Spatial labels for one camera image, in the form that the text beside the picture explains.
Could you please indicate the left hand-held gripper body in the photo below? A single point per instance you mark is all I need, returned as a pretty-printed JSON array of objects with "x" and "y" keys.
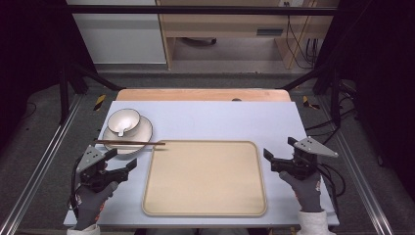
[{"x": 94, "y": 160}]

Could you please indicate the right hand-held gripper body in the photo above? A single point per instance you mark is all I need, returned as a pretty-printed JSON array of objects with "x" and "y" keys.
[{"x": 303, "y": 156}]

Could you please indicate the person's right hand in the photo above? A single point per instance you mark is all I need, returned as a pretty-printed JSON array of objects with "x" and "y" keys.
[{"x": 306, "y": 192}]

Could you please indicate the person's left hand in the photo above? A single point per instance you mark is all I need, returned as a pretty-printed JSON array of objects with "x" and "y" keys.
[{"x": 93, "y": 204}]

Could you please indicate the brown wooden chopstick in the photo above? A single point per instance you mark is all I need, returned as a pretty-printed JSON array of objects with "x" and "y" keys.
[{"x": 130, "y": 141}]

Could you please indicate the white ceramic spoon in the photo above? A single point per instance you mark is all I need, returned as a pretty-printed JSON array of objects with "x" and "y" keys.
[{"x": 122, "y": 125}]

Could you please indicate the white plate with dark rim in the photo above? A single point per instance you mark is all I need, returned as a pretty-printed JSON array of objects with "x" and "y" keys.
[{"x": 143, "y": 132}]

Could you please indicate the white bowl with dark rim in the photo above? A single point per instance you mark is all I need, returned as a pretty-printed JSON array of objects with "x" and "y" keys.
[{"x": 129, "y": 116}]

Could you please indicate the yellow black floor tape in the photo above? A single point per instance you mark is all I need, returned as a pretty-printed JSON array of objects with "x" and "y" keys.
[
  {"x": 100, "y": 102},
  {"x": 306, "y": 102}
]

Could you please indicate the black metal stand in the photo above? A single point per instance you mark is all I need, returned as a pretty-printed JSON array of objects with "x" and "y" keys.
[
  {"x": 335, "y": 94},
  {"x": 64, "y": 94}
]

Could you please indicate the beige rectangular tray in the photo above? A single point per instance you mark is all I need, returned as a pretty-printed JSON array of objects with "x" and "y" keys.
[{"x": 205, "y": 179}]

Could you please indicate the black curtain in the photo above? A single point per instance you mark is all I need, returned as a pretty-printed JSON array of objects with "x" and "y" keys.
[
  {"x": 29, "y": 49},
  {"x": 381, "y": 65}
]

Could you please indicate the white cabinet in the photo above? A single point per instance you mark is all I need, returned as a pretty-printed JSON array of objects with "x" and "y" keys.
[{"x": 120, "y": 36}]

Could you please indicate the dark object under desk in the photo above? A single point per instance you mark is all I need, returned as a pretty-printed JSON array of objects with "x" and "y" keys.
[{"x": 200, "y": 41}]

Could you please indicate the light wooden desk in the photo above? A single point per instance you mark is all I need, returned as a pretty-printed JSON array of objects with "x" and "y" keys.
[{"x": 225, "y": 24}]

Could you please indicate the aluminium floor rail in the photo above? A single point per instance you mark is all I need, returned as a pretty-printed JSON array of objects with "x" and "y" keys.
[
  {"x": 42, "y": 160},
  {"x": 359, "y": 176}
]

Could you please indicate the black horizontal frame bar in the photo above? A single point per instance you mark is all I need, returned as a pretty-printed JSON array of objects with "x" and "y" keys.
[{"x": 202, "y": 10}]

